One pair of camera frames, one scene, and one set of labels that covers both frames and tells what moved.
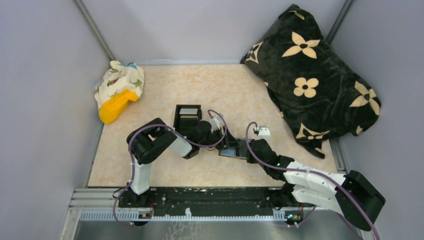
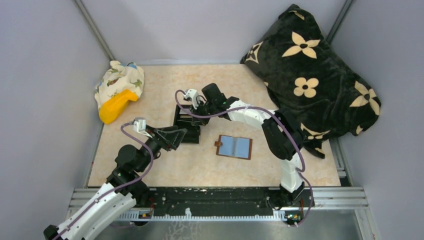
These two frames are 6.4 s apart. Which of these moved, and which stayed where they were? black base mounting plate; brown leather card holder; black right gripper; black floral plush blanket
Moved: black right gripper
Stayed: black floral plush blanket; brown leather card holder; black base mounting plate
